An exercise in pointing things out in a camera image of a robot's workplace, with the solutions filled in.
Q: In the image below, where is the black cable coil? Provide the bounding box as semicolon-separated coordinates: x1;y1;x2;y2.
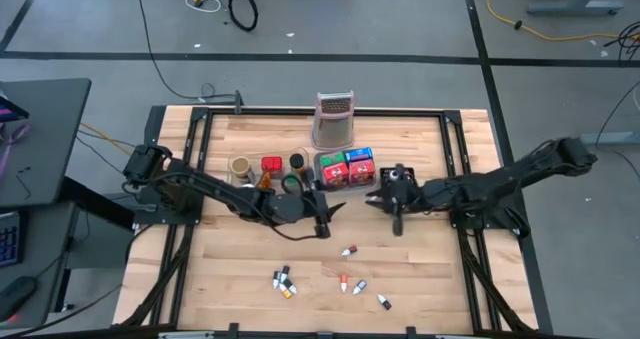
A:
227;0;260;33

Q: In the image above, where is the dark side table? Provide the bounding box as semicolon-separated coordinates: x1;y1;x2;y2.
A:
0;201;84;330

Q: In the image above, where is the metal box grater pink handle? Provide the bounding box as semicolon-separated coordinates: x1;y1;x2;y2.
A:
309;89;357;152

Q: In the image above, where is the furikake seasoning jar gold lid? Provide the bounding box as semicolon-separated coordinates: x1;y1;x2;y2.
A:
228;154;254;180

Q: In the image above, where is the black cable bundle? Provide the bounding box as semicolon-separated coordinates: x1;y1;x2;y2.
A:
602;21;640;68

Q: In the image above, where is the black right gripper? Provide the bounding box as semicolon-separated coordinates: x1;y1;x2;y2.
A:
364;181;429;237

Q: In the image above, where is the grey desk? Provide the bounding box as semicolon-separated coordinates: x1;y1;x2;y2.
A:
0;77;93;209

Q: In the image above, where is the black aluminium table frame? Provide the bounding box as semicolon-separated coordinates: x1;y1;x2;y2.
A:
112;104;556;339

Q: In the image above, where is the yellow extension cable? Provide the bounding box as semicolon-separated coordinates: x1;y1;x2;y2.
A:
487;0;640;43

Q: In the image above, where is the black computer mouse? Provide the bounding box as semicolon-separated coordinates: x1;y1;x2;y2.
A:
0;275;39;323

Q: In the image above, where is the black keyboard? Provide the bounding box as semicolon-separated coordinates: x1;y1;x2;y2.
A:
0;211;22;269

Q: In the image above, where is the grey plastic bin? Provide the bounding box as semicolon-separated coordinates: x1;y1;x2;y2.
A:
312;150;380;196

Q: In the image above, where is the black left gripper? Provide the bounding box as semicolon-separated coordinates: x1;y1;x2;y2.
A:
299;189;347;240

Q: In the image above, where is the long black floor cable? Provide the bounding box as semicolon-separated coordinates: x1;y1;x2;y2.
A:
134;0;239;103

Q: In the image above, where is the patterned paprika tin red lid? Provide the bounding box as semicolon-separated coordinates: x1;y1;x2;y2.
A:
260;155;284;176

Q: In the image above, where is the grey desk foot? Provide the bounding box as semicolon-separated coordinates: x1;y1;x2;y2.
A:
574;131;640;147

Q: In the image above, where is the red Froot Loops cereal box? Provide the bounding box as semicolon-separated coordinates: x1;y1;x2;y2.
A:
322;162;350;190
348;158;377;186

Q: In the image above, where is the black round cap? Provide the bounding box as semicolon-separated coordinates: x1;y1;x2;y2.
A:
288;152;309;175

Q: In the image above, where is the black monitor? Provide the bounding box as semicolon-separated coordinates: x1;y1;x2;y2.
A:
0;91;30;125

